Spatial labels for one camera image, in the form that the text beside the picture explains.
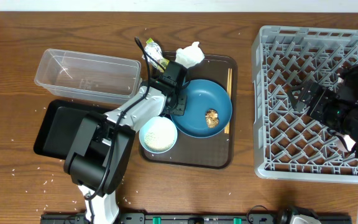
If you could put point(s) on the wooden chopstick left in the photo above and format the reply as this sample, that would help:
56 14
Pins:
228 84

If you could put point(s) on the black rectangular tray bin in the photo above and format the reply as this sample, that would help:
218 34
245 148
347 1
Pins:
59 127

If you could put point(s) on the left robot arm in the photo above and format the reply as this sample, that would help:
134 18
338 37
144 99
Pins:
99 154

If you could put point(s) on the dark brown serving tray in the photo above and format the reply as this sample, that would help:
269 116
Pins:
215 152

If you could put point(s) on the blue plate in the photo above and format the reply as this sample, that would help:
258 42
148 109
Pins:
202 96

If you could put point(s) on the yellow silver snack wrapper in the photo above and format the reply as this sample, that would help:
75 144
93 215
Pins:
155 55

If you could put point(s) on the light blue rice bowl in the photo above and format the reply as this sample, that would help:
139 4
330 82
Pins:
158 135

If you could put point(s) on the clear plastic container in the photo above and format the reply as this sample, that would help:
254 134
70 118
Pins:
91 77

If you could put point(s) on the pink white cup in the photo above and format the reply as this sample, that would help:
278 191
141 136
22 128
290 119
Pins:
345 142

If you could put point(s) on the brown food scrap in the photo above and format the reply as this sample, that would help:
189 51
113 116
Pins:
211 118

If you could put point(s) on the wooden chopstick right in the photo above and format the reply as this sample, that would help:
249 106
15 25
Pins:
230 92

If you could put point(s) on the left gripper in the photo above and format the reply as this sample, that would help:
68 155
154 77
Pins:
181 107

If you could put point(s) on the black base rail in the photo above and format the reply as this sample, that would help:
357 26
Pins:
256 215

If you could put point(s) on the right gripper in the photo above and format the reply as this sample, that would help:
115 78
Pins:
325 96

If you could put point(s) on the crumpled white napkin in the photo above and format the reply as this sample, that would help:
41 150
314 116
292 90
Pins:
190 55

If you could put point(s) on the wooden chopstick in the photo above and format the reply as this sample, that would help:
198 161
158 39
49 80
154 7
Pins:
230 92
228 84

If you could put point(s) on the grey dishwasher rack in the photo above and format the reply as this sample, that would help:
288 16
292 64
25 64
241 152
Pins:
288 145

